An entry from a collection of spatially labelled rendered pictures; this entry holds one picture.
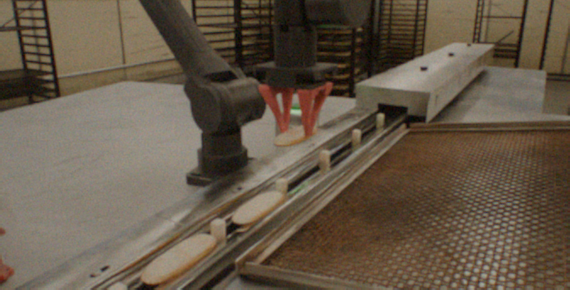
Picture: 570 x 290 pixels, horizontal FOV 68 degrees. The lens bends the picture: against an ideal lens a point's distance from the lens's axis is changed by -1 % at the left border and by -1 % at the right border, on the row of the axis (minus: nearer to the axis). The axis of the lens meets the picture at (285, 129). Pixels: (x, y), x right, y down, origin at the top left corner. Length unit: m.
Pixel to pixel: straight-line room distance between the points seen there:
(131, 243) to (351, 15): 0.36
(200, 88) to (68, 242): 0.28
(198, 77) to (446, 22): 7.09
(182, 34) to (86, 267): 0.41
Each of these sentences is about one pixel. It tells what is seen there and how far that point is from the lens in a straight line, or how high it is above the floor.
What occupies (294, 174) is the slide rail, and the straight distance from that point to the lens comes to 0.68.
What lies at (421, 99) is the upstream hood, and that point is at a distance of 1.01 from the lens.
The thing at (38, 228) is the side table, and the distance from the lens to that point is 0.68.
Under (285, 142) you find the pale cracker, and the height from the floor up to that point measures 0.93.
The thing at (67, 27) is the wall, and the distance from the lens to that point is 5.55.
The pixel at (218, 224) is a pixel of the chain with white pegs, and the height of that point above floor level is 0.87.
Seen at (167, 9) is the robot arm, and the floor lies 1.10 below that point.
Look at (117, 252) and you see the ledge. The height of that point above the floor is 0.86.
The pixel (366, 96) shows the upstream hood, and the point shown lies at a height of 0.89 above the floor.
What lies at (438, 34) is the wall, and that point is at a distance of 7.69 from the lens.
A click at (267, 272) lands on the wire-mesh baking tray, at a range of 0.37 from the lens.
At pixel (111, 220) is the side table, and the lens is 0.66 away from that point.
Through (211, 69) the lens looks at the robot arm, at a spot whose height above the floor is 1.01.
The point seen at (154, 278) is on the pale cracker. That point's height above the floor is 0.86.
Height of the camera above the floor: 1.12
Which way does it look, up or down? 17 degrees down
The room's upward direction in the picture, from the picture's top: straight up
